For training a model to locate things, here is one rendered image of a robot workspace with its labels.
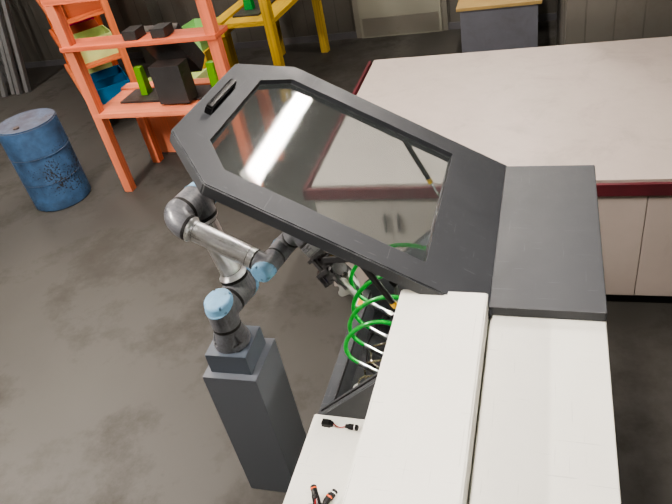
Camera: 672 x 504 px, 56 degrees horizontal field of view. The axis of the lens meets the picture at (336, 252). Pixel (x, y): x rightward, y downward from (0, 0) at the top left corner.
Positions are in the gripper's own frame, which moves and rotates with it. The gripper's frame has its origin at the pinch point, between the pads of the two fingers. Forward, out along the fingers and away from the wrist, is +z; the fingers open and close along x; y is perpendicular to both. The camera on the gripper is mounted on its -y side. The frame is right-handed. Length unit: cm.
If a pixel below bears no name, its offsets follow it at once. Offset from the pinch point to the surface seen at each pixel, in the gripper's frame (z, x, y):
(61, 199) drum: -210, -174, 332
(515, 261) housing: 18, 11, -58
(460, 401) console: 25, 65, -55
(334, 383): 18.9, 14.1, 24.2
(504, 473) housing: 40, 72, -57
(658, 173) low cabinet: 59, -162, -58
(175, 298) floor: -63, -105, 214
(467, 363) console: 22, 55, -55
